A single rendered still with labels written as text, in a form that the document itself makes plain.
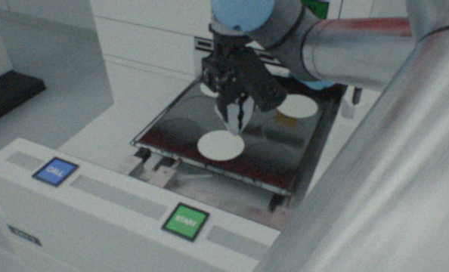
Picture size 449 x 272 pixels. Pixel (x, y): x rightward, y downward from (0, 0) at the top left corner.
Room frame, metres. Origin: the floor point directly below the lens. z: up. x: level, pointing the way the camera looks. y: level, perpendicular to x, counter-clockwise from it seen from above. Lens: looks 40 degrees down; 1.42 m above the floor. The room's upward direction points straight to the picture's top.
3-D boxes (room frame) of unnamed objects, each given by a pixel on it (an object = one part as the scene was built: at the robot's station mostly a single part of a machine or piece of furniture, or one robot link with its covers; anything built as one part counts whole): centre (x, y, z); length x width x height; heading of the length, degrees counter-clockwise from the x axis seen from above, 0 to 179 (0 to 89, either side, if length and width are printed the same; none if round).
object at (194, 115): (0.71, -0.04, 0.90); 0.34 x 0.34 x 0.01; 65
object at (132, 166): (0.52, 0.20, 0.89); 0.08 x 0.03 x 0.03; 155
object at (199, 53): (0.90, -0.11, 0.89); 0.44 x 0.02 x 0.10; 65
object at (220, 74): (0.58, -0.01, 1.11); 0.09 x 0.08 x 0.12; 34
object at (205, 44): (0.91, -0.12, 0.96); 0.44 x 0.01 x 0.02; 65
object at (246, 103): (0.59, -0.03, 1.01); 0.06 x 0.03 x 0.09; 34
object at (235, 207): (0.46, 0.06, 0.87); 0.36 x 0.08 x 0.03; 65
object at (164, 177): (0.49, 0.13, 0.89); 0.08 x 0.03 x 0.03; 155
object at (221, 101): (0.55, -0.01, 1.05); 0.05 x 0.02 x 0.09; 124
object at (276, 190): (0.54, 0.04, 0.90); 0.38 x 0.01 x 0.01; 65
